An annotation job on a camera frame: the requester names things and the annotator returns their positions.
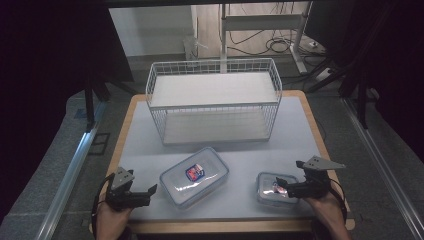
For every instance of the blue floor tape patch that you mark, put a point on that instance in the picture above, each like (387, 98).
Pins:
(80, 113)

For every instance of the person's left hand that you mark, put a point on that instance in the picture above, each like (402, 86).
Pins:
(111, 220)

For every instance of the aluminium floor rail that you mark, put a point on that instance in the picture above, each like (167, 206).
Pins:
(383, 166)
(71, 176)

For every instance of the black stand leg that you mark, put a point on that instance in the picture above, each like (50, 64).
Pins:
(89, 106)
(361, 100)

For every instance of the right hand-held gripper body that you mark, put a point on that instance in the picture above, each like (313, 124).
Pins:
(313, 186)

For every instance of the small clear food container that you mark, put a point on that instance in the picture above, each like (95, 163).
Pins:
(271, 191)

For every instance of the white metal stand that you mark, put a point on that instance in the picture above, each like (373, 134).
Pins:
(263, 22)

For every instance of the clear plastic holder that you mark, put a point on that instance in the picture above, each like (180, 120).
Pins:
(191, 46)

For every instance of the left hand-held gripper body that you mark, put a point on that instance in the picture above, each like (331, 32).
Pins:
(125, 198)

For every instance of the white power strip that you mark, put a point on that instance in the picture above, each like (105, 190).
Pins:
(324, 75)

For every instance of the large clear food container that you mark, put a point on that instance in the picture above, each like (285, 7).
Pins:
(193, 178)

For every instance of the white cabinet panel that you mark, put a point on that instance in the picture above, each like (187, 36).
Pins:
(150, 30)

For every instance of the pale blue table mat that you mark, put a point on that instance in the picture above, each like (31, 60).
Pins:
(240, 156)

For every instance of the person's right hand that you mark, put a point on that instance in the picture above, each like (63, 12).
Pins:
(325, 210)

